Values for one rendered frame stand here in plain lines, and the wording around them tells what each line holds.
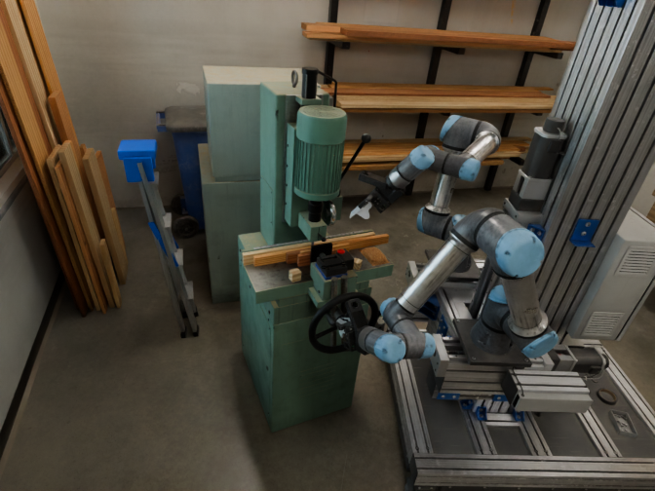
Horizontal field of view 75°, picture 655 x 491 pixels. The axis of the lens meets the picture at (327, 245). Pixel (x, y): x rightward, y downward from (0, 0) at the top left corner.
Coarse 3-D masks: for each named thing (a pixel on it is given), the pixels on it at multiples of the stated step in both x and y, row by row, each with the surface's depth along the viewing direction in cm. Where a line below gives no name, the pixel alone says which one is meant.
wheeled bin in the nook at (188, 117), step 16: (160, 112) 323; (176, 112) 315; (192, 112) 316; (160, 128) 298; (176, 128) 294; (192, 128) 297; (176, 144) 304; (192, 144) 307; (192, 160) 314; (192, 176) 321; (192, 192) 329; (176, 208) 372; (192, 208) 338; (176, 224) 337; (192, 224) 342
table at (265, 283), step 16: (352, 256) 182; (256, 272) 167; (272, 272) 167; (288, 272) 168; (304, 272) 169; (368, 272) 176; (384, 272) 179; (256, 288) 158; (272, 288) 159; (288, 288) 162; (304, 288) 166; (320, 304) 160
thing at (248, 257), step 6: (360, 234) 188; (366, 234) 189; (372, 234) 189; (330, 240) 182; (336, 240) 182; (342, 240) 184; (282, 246) 174; (288, 246) 175; (294, 246) 175; (300, 246) 176; (306, 246) 178; (246, 252) 169; (252, 252) 169; (258, 252) 169; (264, 252) 170; (270, 252) 172; (246, 258) 168; (252, 258) 170; (246, 264) 170
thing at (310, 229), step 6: (306, 210) 177; (300, 216) 175; (306, 216) 173; (300, 222) 176; (306, 222) 170; (312, 222) 169; (318, 222) 170; (324, 222) 170; (300, 228) 177; (306, 228) 171; (312, 228) 166; (318, 228) 167; (324, 228) 169; (306, 234) 172; (312, 234) 168; (324, 234) 170; (312, 240) 169; (318, 240) 170
